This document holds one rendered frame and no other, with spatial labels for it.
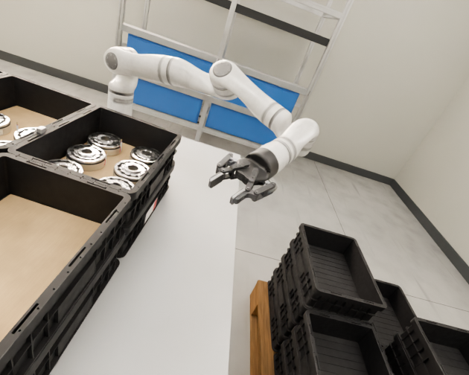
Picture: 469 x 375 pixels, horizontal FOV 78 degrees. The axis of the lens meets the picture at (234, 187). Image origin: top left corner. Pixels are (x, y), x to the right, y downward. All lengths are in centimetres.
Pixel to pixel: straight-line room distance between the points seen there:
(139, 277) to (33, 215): 28
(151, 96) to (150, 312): 230
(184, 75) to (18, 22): 339
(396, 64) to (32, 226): 368
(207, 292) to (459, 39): 379
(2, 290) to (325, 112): 352
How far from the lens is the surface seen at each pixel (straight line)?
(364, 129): 399
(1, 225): 77
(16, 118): 119
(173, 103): 280
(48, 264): 68
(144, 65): 109
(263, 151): 66
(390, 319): 185
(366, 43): 373
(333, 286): 140
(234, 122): 278
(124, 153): 104
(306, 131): 77
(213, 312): 80
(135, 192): 70
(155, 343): 74
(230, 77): 90
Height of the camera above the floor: 135
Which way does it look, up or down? 31 degrees down
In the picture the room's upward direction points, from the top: 21 degrees clockwise
